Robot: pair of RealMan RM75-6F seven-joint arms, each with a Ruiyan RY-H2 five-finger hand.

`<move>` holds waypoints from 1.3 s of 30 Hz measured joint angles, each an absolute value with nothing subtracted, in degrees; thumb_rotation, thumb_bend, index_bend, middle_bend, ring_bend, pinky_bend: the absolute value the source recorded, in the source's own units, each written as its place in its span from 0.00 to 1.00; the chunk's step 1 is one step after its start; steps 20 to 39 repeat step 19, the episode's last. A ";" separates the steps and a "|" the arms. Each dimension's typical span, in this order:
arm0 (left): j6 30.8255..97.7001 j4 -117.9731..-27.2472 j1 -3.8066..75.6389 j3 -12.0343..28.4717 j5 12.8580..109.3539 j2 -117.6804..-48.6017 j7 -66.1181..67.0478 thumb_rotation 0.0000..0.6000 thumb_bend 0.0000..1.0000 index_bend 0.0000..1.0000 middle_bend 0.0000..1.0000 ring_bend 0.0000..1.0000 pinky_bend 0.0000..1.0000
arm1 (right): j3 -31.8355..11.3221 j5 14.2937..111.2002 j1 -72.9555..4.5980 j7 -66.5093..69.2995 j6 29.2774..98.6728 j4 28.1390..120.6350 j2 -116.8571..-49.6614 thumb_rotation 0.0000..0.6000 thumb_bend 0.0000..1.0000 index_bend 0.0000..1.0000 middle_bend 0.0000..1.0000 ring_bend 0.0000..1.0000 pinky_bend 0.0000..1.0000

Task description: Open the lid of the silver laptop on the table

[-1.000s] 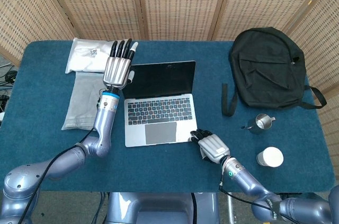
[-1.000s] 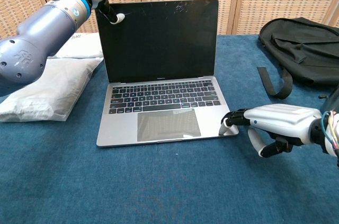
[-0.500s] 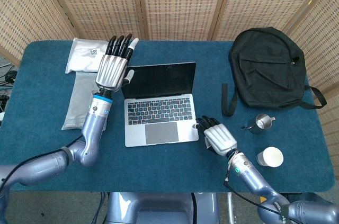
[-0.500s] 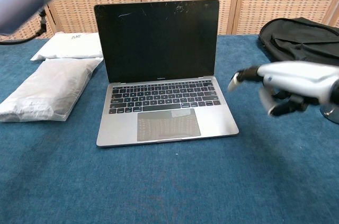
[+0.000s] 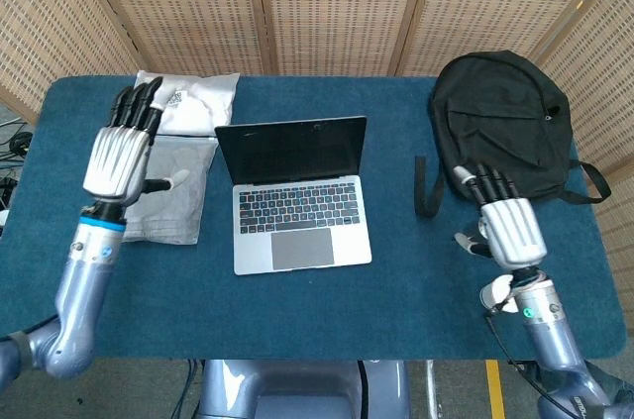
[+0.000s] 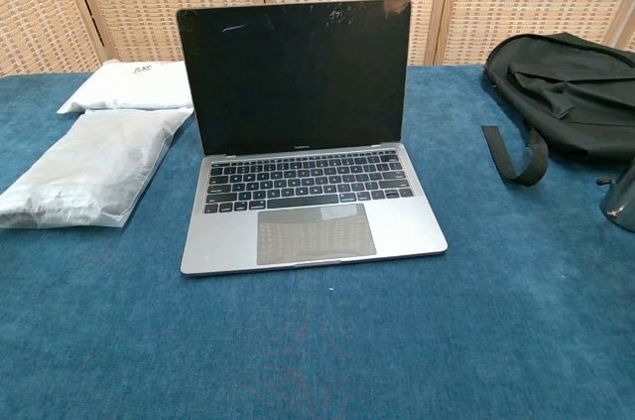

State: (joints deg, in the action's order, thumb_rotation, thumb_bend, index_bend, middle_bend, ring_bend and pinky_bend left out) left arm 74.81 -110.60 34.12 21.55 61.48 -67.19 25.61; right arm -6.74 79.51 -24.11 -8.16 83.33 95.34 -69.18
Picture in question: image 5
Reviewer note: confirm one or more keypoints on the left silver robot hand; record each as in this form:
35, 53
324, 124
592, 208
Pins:
116, 161

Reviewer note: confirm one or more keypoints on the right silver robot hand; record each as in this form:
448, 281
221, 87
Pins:
515, 231

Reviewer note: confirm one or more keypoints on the silver laptop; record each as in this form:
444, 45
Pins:
302, 250

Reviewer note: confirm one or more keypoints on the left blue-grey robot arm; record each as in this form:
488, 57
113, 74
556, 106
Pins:
81, 290

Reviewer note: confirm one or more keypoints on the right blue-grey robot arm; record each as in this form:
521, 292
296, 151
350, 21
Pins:
550, 340

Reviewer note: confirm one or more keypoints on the grey clothing in plastic bag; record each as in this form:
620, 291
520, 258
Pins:
173, 211

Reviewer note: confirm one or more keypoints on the black backpack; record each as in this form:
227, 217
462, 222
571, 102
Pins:
500, 127

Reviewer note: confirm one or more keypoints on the white clothing in plastic bag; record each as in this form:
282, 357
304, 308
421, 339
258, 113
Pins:
208, 102

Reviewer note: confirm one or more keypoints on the blue table mat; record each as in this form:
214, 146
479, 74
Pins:
396, 290

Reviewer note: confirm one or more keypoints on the yellow floor tape strip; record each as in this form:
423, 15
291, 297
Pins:
495, 389

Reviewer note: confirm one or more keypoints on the silver table leg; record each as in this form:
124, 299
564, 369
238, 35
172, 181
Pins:
431, 389

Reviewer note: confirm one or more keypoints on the woven wooden folding screen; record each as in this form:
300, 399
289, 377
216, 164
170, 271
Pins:
337, 8

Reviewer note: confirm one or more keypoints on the blue-grey robot torso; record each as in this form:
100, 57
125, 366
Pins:
297, 389

